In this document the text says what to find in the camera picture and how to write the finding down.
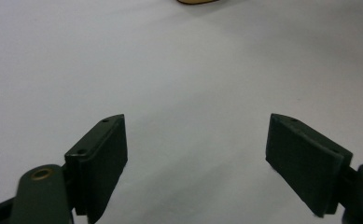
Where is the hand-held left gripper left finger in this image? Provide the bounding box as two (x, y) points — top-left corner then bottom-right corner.
(64, 113), (129, 224)

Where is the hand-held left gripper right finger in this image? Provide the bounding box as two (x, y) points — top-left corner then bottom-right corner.
(265, 113), (354, 218)

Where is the wooden pen holder with figurine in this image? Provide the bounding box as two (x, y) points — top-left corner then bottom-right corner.
(176, 0), (220, 6)

